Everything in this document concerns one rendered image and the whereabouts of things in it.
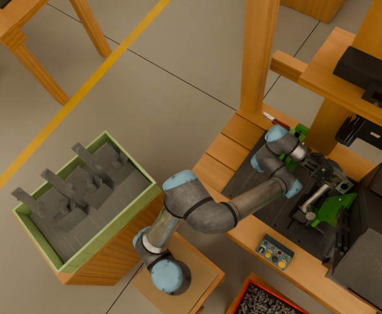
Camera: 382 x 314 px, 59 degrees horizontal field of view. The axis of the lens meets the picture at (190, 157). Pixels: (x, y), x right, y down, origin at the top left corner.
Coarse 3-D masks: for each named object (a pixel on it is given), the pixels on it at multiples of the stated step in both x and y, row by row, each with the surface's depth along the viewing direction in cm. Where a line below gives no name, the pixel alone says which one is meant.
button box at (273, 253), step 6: (264, 240) 151; (270, 240) 152; (276, 240) 154; (258, 246) 153; (264, 246) 152; (270, 246) 150; (276, 246) 150; (282, 246) 152; (258, 252) 153; (264, 252) 152; (270, 252) 151; (276, 252) 150; (282, 252) 148; (288, 252) 149; (270, 258) 151; (282, 258) 149; (276, 264) 150; (288, 264) 148
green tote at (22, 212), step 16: (96, 144) 181; (80, 160) 180; (64, 176) 180; (144, 176) 185; (144, 192) 165; (160, 192) 180; (16, 208) 169; (128, 208) 163; (32, 224) 175; (112, 224) 164; (96, 240) 163; (48, 256) 159; (80, 256) 162; (64, 272) 163
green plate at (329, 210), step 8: (328, 200) 140; (336, 200) 133; (344, 200) 127; (352, 200) 122; (320, 208) 142; (328, 208) 134; (336, 208) 128; (344, 208) 122; (320, 216) 136; (328, 216) 129; (336, 224) 132
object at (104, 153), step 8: (80, 144) 158; (104, 144) 168; (80, 152) 158; (88, 152) 163; (96, 152) 166; (104, 152) 169; (112, 152) 173; (88, 160) 166; (104, 160) 172; (104, 168) 175; (112, 168) 176; (120, 168) 174; (128, 168) 178; (104, 176) 177; (112, 176) 174; (120, 176) 177
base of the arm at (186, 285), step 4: (176, 260) 152; (180, 264) 148; (184, 264) 151; (184, 268) 147; (188, 268) 151; (184, 272) 144; (188, 272) 148; (188, 276) 149; (184, 280) 143; (188, 280) 148; (184, 284) 144; (188, 284) 147; (180, 288) 143; (184, 288) 146; (168, 292) 144; (172, 292) 148; (176, 292) 144; (180, 292) 145
